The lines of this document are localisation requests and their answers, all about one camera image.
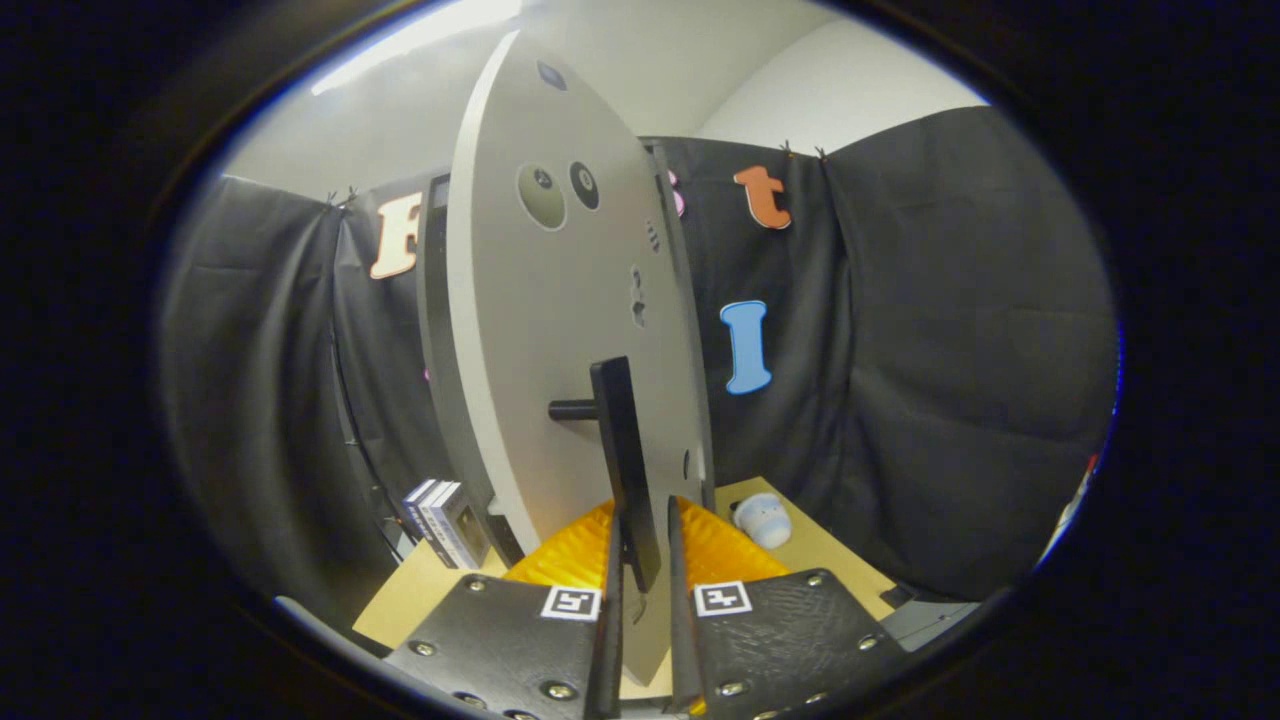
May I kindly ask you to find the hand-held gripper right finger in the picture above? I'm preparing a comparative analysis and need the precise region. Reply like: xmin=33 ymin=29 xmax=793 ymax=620
xmin=665 ymin=495 xmax=913 ymax=720

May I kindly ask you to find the grey cabinet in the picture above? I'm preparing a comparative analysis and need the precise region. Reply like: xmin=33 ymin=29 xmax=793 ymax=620
xmin=415 ymin=138 xmax=717 ymax=569

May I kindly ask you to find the black door handle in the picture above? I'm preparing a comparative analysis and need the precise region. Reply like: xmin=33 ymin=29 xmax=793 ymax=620
xmin=548 ymin=356 xmax=663 ymax=593

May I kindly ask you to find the black backdrop cloth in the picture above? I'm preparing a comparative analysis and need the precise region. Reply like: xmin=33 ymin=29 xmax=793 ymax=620
xmin=160 ymin=105 xmax=1119 ymax=641

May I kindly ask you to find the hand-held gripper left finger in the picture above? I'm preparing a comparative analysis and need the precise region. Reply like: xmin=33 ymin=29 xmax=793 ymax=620
xmin=383 ymin=498 xmax=627 ymax=720

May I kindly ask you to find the white cabinet door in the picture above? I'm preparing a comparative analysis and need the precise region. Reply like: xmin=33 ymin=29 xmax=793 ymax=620
xmin=445 ymin=30 xmax=717 ymax=687

